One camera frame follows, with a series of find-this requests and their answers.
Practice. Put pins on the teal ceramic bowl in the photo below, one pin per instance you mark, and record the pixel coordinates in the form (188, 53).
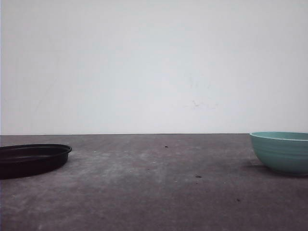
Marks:
(283, 152)

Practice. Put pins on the black frying pan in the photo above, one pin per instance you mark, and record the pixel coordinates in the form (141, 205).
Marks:
(17, 161)

